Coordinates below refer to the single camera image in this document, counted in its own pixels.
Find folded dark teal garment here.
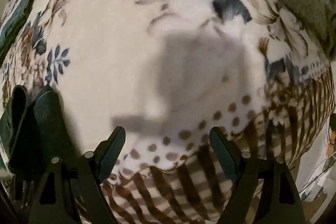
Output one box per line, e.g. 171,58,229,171
1,0,34,64

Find floral white brown blanket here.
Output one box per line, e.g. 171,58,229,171
1,0,335,223

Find dark green pants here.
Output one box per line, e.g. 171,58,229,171
1,85,77,179

